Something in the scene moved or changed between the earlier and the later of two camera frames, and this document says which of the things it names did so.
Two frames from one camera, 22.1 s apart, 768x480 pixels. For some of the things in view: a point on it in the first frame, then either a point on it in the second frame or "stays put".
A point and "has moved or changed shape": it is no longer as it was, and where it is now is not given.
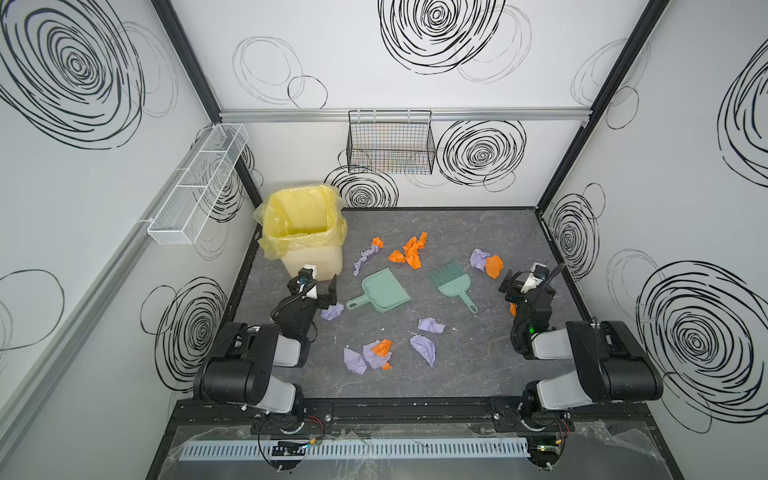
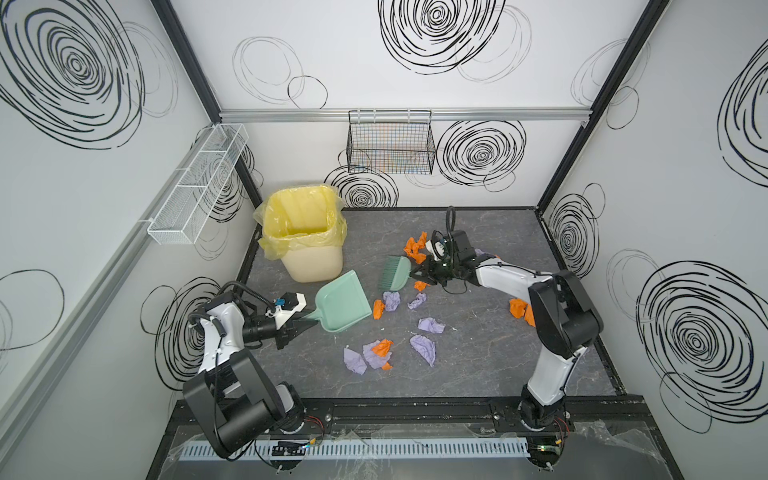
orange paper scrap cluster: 410,252 stays put
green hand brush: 452,280 has moved or changed shape
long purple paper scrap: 364,255 -> 391,300
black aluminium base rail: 409,416 stays put
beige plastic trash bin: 328,261 stays put
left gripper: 315,294 -> 283,331
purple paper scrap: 354,361 stays put
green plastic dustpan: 382,290 -> 341,303
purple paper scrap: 333,311 -> 419,299
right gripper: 531,294 -> 436,265
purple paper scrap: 425,347 stays put
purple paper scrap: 430,324 stays put
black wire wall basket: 390,142 stays put
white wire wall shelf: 180,218 stays put
